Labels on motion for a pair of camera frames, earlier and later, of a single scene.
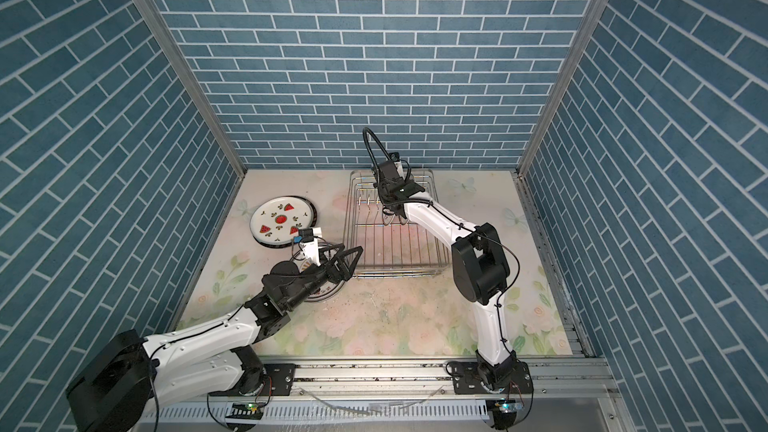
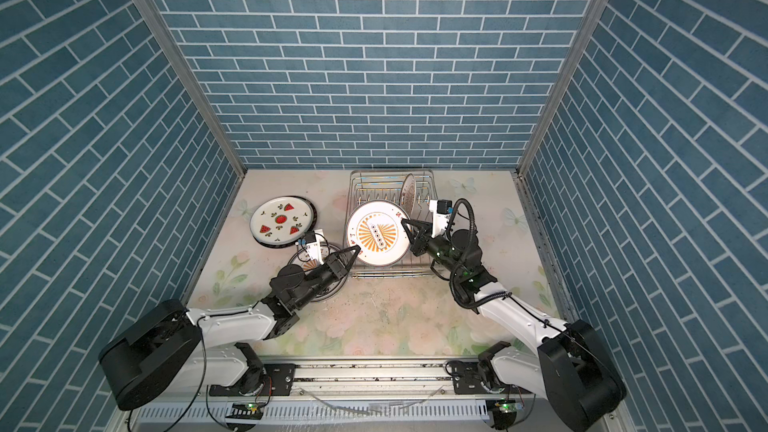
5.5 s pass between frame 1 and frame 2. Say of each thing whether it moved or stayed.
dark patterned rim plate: stayed
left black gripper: stayed
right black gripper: moved
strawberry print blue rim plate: stayed
